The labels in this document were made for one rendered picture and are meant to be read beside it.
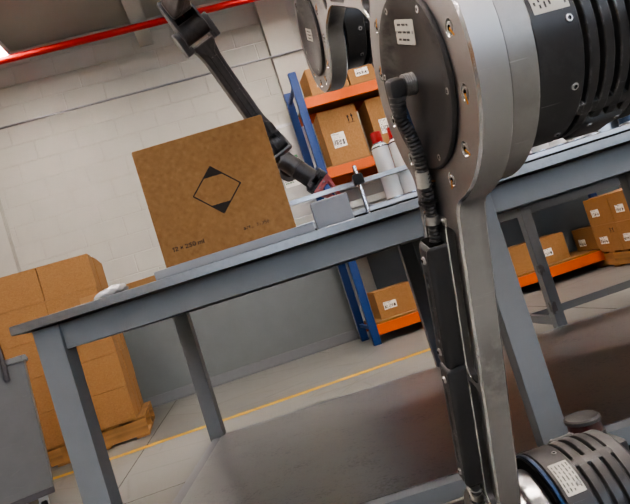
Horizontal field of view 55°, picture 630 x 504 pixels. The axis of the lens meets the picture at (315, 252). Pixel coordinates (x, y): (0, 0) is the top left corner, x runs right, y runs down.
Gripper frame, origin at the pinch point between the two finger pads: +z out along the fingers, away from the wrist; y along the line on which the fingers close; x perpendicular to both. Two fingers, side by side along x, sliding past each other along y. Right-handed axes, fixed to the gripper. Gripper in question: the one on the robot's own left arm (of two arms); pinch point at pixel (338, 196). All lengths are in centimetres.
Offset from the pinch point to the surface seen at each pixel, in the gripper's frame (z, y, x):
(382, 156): 4.3, -2.7, -16.4
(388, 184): 10.2, -2.5, -10.6
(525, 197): 36, -43, -17
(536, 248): 89, 111, -46
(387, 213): 12.1, -47.0, 3.3
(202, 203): -23, -43, 23
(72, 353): -29, -40, 67
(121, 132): -224, 414, 12
